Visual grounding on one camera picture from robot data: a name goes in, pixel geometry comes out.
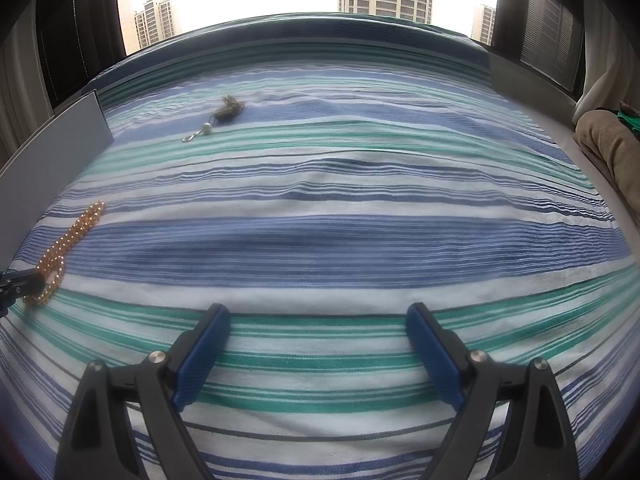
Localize cream curtain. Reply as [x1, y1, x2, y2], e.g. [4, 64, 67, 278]
[577, 0, 640, 121]

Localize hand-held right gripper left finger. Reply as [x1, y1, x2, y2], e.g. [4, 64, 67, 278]
[55, 302, 232, 480]

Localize louvered window shutter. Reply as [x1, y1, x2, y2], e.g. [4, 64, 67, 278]
[520, 0, 586, 93]

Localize green cloth item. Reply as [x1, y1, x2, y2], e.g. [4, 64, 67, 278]
[617, 101, 640, 136]

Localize beige folded cloth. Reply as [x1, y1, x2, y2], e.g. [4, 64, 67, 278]
[575, 107, 640, 211]

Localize gold chain keychain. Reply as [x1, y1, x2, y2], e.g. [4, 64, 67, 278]
[181, 95, 247, 143]

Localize golden pearl bead necklace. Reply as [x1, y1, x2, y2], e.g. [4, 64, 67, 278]
[22, 200, 106, 309]

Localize slim apartment tower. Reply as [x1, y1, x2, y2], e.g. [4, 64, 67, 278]
[472, 4, 497, 43]

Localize twin apartment towers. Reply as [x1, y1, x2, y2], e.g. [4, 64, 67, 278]
[117, 0, 177, 52]

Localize dark window panel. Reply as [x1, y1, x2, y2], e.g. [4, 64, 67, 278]
[35, 0, 126, 108]

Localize white cardboard box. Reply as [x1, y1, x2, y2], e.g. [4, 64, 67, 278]
[0, 91, 113, 271]

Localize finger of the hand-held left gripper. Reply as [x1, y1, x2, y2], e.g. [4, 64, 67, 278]
[0, 267, 47, 318]

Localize blue green striped bed sheet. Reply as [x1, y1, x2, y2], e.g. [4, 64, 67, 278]
[0, 12, 633, 480]

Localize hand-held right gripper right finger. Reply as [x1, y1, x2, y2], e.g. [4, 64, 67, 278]
[406, 302, 581, 480]

